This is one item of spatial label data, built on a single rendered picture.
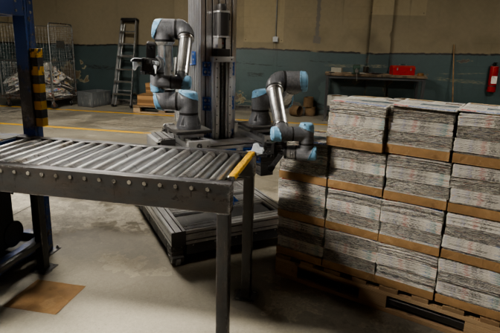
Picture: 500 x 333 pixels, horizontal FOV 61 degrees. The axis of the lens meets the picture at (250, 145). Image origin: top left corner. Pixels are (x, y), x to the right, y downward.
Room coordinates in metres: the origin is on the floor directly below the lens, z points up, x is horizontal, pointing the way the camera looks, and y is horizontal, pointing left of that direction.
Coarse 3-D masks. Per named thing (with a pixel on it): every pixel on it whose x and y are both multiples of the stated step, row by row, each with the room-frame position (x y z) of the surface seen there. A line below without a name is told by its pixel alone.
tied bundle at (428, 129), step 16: (400, 112) 1.95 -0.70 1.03; (416, 112) 1.91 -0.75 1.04; (432, 112) 1.88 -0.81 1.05; (448, 112) 1.84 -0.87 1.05; (400, 128) 1.95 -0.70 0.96; (416, 128) 1.91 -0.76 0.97; (432, 128) 1.87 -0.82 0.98; (448, 128) 1.84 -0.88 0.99; (400, 144) 1.94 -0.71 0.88; (416, 144) 1.90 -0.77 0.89; (432, 144) 1.87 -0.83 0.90; (448, 144) 1.83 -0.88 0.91
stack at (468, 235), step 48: (288, 144) 2.25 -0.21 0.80; (288, 192) 2.25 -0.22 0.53; (336, 192) 2.10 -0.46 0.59; (432, 192) 1.85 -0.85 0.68; (480, 192) 1.76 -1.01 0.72; (288, 240) 2.24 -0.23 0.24; (336, 240) 2.09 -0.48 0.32; (432, 240) 1.84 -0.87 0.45; (480, 240) 1.74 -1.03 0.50; (384, 288) 1.94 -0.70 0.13; (432, 288) 1.83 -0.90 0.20; (480, 288) 1.72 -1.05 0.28
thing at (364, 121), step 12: (336, 108) 2.09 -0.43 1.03; (348, 108) 2.05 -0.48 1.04; (360, 108) 2.02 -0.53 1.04; (372, 108) 1.99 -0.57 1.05; (384, 108) 1.96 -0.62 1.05; (336, 120) 2.09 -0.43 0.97; (348, 120) 2.06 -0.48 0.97; (360, 120) 2.03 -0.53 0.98; (372, 120) 2.00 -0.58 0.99; (384, 120) 1.96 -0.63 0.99; (336, 132) 2.09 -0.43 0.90; (348, 132) 2.06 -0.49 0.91; (360, 132) 2.03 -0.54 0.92; (372, 132) 1.99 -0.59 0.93; (384, 132) 1.98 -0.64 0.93
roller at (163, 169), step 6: (186, 150) 2.06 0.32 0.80; (174, 156) 1.94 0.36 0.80; (180, 156) 1.95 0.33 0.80; (186, 156) 2.00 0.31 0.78; (168, 162) 1.83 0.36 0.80; (174, 162) 1.86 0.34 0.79; (156, 168) 1.73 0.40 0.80; (162, 168) 1.74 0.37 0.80; (168, 168) 1.78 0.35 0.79; (150, 174) 1.64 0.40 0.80; (156, 174) 1.67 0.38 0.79; (162, 174) 1.71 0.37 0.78
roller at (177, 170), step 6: (198, 150) 2.06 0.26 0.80; (192, 156) 1.94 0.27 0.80; (198, 156) 1.99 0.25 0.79; (180, 162) 1.84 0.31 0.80; (186, 162) 1.84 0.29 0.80; (192, 162) 1.89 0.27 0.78; (174, 168) 1.73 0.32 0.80; (180, 168) 1.76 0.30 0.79; (186, 168) 1.81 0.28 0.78; (168, 174) 1.65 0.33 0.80; (174, 174) 1.68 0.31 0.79; (180, 174) 1.73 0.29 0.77
